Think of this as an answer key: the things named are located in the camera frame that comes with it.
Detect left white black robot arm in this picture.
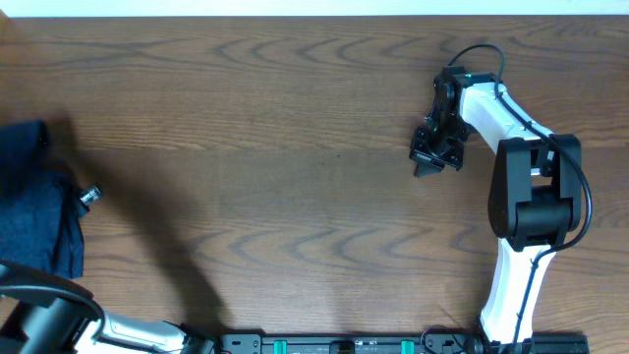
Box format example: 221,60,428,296
1,261,222,354

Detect silver garment tag clip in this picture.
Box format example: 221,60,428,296
79,185,103,207

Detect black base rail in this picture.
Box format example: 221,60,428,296
216,330,590,354

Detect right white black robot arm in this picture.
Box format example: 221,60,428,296
409,66,583,353

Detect folded dark blue garment pile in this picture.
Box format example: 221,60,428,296
1,172,89,279

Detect dark blue shorts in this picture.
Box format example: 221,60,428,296
1,120,49,198

